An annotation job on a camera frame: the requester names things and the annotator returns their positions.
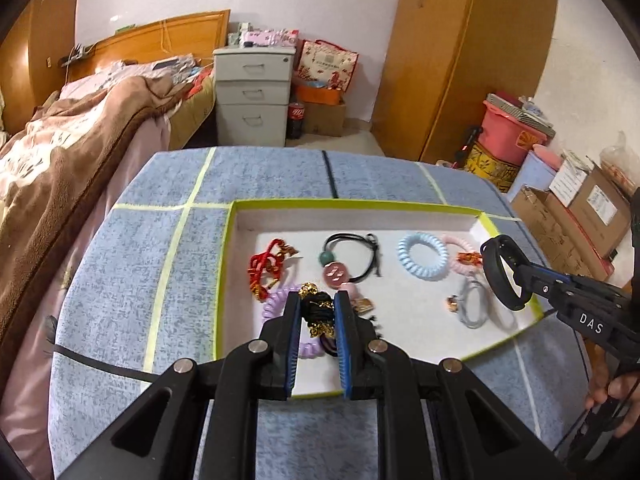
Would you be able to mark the pink patterned box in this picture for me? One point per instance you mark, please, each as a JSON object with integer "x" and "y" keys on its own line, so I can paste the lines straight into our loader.
{"x": 267, "y": 39}

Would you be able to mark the light blue storage box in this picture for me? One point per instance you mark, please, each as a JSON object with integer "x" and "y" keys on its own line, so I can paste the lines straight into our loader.
{"x": 532, "y": 175}

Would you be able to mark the cola bottle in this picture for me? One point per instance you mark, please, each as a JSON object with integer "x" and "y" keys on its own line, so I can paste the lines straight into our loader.
{"x": 295, "y": 120}

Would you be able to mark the grey striped box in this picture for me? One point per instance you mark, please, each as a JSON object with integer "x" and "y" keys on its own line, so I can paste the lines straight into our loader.
{"x": 525, "y": 115}

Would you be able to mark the black wide hair band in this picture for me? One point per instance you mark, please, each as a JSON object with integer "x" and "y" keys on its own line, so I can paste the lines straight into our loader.
{"x": 492, "y": 270}

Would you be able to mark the green flat box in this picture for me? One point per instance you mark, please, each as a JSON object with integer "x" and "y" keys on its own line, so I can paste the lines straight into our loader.
{"x": 125, "y": 29}

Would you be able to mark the brown fleece blanket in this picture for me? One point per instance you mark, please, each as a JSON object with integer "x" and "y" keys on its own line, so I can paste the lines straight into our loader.
{"x": 60, "y": 160}

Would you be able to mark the large open cardboard box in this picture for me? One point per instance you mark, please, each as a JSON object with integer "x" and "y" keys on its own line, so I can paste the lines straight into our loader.
{"x": 555, "y": 230}

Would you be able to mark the wooden bed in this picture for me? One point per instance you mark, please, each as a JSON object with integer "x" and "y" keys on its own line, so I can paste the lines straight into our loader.
{"x": 150, "y": 35}

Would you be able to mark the power strip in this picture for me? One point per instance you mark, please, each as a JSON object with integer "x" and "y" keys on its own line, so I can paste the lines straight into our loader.
{"x": 77, "y": 55}

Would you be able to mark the small cardboard box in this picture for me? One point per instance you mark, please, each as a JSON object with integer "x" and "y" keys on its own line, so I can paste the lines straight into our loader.
{"x": 325, "y": 120}

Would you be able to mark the phone on bed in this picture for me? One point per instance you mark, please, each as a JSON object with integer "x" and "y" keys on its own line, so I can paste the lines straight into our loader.
{"x": 164, "y": 65}

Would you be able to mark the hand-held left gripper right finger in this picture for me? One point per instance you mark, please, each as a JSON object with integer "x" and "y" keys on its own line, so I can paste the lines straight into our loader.
{"x": 344, "y": 345}

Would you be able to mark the small red gold charm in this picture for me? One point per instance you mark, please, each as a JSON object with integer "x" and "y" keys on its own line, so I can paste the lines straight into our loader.
{"x": 467, "y": 259}

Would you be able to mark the orange box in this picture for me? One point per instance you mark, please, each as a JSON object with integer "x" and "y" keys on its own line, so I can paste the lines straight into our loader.
{"x": 317, "y": 95}

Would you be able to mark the pink plastic bucket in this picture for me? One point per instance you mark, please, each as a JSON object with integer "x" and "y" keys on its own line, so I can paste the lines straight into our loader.
{"x": 505, "y": 135}

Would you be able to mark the pink bed sheet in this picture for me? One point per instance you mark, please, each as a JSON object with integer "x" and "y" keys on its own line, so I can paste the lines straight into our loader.
{"x": 40, "y": 385}

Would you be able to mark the white box lid green rim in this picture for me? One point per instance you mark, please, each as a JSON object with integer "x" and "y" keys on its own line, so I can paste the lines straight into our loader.
{"x": 430, "y": 340}

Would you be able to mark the person's right hand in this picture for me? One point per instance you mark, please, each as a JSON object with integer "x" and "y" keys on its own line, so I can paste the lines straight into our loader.
{"x": 597, "y": 375}

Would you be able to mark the yellow patterned tin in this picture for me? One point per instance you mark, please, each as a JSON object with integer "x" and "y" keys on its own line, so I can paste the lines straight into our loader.
{"x": 490, "y": 167}

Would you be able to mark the cardboard box white label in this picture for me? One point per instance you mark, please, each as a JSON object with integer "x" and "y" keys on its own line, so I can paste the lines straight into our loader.
{"x": 600, "y": 205}

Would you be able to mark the clear plastic bag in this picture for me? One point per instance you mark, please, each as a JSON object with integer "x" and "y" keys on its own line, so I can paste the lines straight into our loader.
{"x": 622, "y": 165}

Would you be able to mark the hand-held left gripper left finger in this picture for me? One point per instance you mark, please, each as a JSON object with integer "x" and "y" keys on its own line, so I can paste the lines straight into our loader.
{"x": 292, "y": 342}

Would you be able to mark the black scrunchie gold beads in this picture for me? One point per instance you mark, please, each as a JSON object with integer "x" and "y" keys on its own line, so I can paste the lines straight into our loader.
{"x": 317, "y": 312}

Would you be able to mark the white drawer cabinet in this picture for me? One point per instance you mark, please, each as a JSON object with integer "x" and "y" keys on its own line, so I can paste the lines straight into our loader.
{"x": 252, "y": 95}

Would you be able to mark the plain wooden wardrobe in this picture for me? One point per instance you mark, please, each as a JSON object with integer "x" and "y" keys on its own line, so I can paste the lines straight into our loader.
{"x": 450, "y": 60}

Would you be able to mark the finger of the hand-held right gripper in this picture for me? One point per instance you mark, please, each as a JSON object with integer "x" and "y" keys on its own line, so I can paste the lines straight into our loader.
{"x": 542, "y": 292}
{"x": 550, "y": 274}

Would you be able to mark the red gift bag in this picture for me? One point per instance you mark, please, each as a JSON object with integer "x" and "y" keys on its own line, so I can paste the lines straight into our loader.
{"x": 327, "y": 65}

